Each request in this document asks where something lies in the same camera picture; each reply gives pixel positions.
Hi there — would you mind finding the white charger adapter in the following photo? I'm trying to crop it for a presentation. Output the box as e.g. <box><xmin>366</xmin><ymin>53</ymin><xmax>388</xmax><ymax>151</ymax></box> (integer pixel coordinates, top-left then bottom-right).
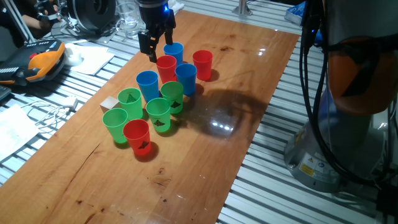
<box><xmin>62</xmin><ymin>96</ymin><xmax>78</xmax><ymax>111</ymax></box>

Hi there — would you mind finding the light wooden block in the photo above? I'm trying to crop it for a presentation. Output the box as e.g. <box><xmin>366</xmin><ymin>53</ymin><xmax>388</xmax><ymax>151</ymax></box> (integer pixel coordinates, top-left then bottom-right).
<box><xmin>99</xmin><ymin>95</ymin><xmax>122</xmax><ymax>113</ymax></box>

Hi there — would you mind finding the clear glass beaker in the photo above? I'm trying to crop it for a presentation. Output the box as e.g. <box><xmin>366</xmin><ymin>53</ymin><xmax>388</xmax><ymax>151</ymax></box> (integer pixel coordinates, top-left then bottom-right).
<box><xmin>115</xmin><ymin>1</ymin><xmax>141</xmax><ymax>40</ymax></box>

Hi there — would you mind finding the white charger cable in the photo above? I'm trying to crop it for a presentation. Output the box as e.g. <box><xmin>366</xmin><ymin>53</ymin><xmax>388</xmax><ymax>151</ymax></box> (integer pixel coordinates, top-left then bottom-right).
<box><xmin>20</xmin><ymin>99</ymin><xmax>74</xmax><ymax>127</ymax></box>

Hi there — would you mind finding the red plastic cup with print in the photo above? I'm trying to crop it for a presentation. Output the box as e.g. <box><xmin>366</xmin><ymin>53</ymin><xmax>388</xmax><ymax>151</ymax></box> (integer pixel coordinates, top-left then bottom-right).
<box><xmin>123</xmin><ymin>118</ymin><xmax>152</xmax><ymax>156</ymax></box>

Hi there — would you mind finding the person hand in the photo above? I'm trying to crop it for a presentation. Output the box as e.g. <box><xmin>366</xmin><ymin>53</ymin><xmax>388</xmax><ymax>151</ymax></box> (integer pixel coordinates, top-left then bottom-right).
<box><xmin>42</xmin><ymin>6</ymin><xmax>62</xmax><ymax>23</ymax></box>

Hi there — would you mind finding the black round spool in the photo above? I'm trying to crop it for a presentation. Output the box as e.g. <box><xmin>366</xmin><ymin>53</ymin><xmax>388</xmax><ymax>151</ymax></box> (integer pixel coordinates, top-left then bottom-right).
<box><xmin>66</xmin><ymin>0</ymin><xmax>118</xmax><ymax>35</ymax></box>

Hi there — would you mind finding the white paper sheet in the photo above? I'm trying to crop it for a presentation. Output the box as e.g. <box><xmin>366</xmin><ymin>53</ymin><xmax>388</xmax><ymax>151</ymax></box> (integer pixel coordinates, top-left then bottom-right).
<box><xmin>0</xmin><ymin>104</ymin><xmax>40</xmax><ymax>161</ymax></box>
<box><xmin>70</xmin><ymin>45</ymin><xmax>115</xmax><ymax>75</ymax></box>

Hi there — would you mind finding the green plastic cup with print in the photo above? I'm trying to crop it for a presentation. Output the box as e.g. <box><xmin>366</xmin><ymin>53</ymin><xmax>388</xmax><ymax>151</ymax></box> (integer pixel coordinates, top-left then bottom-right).
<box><xmin>146</xmin><ymin>97</ymin><xmax>172</xmax><ymax>133</ymax></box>
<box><xmin>117</xmin><ymin>87</ymin><xmax>144</xmax><ymax>121</ymax></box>
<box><xmin>160</xmin><ymin>81</ymin><xmax>185</xmax><ymax>114</ymax></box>

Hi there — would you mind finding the white crumpled cloth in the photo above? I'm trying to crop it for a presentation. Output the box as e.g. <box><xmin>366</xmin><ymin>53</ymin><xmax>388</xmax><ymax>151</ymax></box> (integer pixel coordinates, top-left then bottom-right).
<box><xmin>169</xmin><ymin>0</ymin><xmax>187</xmax><ymax>15</ymax></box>

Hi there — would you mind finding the blue plastic cup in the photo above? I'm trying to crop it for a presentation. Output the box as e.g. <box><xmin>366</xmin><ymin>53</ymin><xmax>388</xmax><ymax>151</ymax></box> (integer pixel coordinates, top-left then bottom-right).
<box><xmin>136</xmin><ymin>70</ymin><xmax>160</xmax><ymax>103</ymax></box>
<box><xmin>163</xmin><ymin>42</ymin><xmax>184</xmax><ymax>66</ymax></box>
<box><xmin>174</xmin><ymin>63</ymin><xmax>198</xmax><ymax>96</ymax></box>

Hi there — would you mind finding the black computer keyboard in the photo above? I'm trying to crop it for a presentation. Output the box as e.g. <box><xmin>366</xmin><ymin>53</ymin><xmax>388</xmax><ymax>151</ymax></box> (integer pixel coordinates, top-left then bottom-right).
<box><xmin>0</xmin><ymin>85</ymin><xmax>12</xmax><ymax>101</ymax></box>

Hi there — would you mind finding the person forearm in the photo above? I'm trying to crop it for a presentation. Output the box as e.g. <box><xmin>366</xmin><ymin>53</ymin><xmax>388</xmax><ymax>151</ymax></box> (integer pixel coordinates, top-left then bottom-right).
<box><xmin>21</xmin><ymin>14</ymin><xmax>53</xmax><ymax>32</ymax></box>

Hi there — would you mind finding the grey metal bar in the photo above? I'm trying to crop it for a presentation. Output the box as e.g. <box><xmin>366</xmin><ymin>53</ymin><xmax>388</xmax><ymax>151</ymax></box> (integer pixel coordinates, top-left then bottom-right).
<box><xmin>3</xmin><ymin>0</ymin><xmax>35</xmax><ymax>44</ymax></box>

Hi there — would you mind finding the aluminium frame post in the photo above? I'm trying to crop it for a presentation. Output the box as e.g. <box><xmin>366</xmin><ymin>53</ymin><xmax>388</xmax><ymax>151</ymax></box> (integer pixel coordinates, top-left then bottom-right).
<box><xmin>232</xmin><ymin>0</ymin><xmax>253</xmax><ymax>17</ymax></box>

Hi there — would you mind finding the white rounded object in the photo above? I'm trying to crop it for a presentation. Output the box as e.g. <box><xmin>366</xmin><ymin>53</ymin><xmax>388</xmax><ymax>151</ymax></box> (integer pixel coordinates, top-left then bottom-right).
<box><xmin>63</xmin><ymin>42</ymin><xmax>83</xmax><ymax>67</ymax></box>

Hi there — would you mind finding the plain green plastic cup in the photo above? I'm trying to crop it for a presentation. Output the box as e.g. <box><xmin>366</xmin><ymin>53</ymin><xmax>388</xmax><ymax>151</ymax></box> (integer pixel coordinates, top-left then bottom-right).
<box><xmin>102</xmin><ymin>108</ymin><xmax>129</xmax><ymax>144</ymax></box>

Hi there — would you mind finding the blue tissue pack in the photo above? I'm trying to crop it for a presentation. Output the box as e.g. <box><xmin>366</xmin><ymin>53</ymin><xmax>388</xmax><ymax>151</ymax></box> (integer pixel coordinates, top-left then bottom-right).
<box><xmin>284</xmin><ymin>1</ymin><xmax>307</xmax><ymax>26</ymax></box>

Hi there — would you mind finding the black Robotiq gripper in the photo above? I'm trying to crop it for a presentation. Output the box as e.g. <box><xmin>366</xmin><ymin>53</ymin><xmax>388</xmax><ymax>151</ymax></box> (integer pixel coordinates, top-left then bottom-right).
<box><xmin>136</xmin><ymin>0</ymin><xmax>177</xmax><ymax>63</ymax></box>

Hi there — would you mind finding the orange and black teach pendant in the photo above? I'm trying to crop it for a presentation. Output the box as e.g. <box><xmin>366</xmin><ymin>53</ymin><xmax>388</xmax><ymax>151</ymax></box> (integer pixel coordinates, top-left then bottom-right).
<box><xmin>0</xmin><ymin>39</ymin><xmax>67</xmax><ymax>86</ymax></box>

